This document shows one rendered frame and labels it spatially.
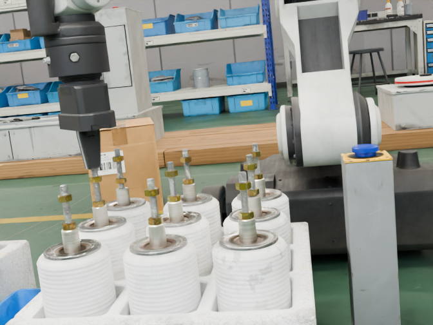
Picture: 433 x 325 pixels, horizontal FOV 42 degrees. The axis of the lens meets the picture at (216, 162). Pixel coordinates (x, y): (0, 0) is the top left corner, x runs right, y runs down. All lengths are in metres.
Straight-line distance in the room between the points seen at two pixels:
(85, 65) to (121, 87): 2.15
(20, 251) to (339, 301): 0.62
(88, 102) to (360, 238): 0.45
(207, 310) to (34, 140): 2.46
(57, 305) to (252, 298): 0.25
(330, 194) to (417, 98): 1.64
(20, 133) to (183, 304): 2.47
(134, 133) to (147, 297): 1.24
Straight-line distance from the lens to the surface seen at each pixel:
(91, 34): 0.83
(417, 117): 2.84
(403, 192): 1.25
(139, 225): 0.97
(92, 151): 0.87
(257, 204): 0.83
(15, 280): 1.13
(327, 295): 1.19
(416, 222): 1.27
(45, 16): 0.83
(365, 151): 0.89
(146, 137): 1.93
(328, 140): 1.10
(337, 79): 1.14
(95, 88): 0.83
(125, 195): 0.99
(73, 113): 0.84
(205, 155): 2.77
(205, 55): 9.23
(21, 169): 3.08
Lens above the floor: 0.48
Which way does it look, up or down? 10 degrees down
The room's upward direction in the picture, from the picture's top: 6 degrees counter-clockwise
